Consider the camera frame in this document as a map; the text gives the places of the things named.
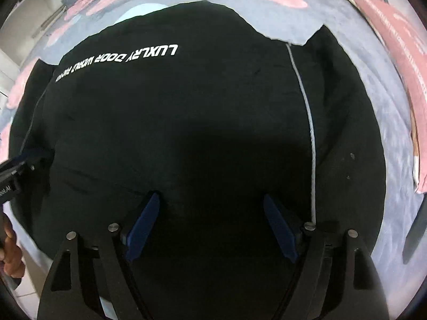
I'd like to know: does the black hooded jacket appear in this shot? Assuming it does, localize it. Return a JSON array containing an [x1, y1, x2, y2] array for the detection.
[[9, 2, 386, 319]]

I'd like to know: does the person left hand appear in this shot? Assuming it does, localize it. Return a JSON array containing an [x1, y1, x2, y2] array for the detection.
[[1, 214, 25, 278]]

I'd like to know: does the white bookshelf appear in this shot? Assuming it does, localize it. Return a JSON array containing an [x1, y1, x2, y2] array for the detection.
[[1, 0, 65, 92]]

